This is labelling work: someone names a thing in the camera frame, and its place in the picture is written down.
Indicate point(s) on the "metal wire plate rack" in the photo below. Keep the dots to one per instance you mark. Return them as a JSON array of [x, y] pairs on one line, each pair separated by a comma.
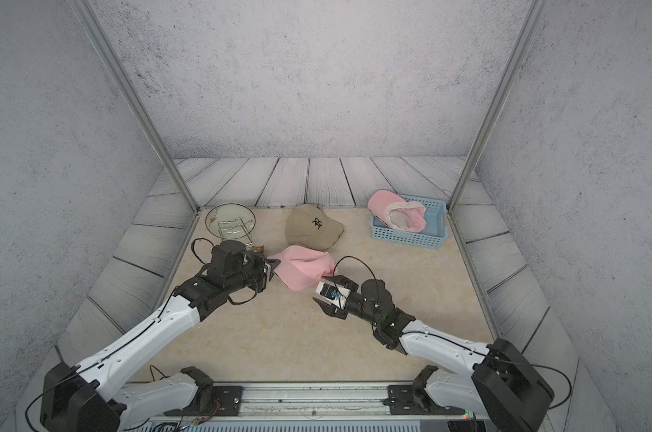
[[237, 229]]

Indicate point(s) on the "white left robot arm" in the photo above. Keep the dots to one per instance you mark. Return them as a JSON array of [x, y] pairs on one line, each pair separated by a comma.
[[96, 394]]

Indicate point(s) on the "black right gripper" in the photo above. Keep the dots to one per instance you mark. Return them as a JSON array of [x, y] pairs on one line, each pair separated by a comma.
[[332, 310]]

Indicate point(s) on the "left aluminium frame post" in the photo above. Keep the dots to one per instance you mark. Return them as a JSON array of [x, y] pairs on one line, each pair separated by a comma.
[[99, 40]]

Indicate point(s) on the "aluminium frame post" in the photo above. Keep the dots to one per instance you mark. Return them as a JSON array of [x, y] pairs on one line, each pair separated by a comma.
[[99, 40], [515, 60]]

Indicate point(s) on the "beige baseball cap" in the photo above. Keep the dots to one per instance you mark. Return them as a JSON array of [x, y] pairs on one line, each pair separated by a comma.
[[308, 226]]

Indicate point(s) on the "right aluminium frame post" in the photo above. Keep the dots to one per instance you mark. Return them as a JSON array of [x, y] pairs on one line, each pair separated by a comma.
[[515, 60]]

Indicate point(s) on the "pink baseball cap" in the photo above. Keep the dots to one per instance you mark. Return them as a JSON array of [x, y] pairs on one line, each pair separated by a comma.
[[302, 268], [396, 213]]

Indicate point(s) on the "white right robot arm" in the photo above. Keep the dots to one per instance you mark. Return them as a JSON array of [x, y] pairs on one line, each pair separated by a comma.
[[493, 380]]

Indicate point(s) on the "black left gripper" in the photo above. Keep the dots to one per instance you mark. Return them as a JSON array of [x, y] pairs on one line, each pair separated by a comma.
[[265, 268]]

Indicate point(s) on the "light blue plastic basket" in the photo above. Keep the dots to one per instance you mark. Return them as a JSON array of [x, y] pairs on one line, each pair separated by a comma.
[[435, 234]]

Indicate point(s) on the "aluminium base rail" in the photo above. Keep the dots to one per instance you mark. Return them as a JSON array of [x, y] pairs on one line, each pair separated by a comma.
[[315, 402]]

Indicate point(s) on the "pale green ceramic plate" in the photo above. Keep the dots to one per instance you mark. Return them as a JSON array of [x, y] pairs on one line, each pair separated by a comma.
[[226, 212]]

